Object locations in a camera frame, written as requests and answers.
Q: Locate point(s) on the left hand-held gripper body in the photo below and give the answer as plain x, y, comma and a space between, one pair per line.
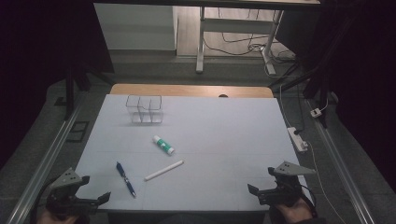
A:
67, 179

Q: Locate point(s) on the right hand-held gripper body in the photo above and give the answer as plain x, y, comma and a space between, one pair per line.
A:
285, 189

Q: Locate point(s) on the blue pen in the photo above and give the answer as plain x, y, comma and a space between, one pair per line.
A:
126, 179

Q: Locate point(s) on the white pen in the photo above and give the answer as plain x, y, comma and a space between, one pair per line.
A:
164, 170

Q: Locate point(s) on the white green glue stick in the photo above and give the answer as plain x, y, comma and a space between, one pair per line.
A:
163, 145

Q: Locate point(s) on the clear plastic pen organizer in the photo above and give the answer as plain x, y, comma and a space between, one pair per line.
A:
144, 109

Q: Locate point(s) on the person's right hand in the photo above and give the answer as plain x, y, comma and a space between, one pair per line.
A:
295, 212

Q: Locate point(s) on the person's left hand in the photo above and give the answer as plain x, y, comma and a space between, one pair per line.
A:
53, 218

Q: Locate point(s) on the white power strip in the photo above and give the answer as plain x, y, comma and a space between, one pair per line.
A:
297, 140

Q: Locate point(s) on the black plug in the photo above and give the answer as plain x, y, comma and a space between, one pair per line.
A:
298, 131

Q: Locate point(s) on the pale blue table mat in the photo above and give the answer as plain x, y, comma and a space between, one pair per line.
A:
218, 149

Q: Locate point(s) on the small white adapter box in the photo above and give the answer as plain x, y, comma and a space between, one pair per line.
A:
315, 113

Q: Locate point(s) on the black metal stand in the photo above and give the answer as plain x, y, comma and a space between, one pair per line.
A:
323, 77
69, 93

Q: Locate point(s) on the black table grommet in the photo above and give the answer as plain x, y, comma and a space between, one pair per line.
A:
223, 95

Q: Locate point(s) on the wooden table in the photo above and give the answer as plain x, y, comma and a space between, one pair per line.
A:
186, 90

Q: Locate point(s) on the white cabinet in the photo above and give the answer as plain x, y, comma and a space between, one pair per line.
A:
137, 26

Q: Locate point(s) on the aluminium rail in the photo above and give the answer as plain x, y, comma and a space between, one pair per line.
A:
46, 161
342, 168

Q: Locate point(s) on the black floor frame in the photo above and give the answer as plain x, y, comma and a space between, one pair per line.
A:
71, 132

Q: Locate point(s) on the white desk frame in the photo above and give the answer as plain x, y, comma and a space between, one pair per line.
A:
236, 25

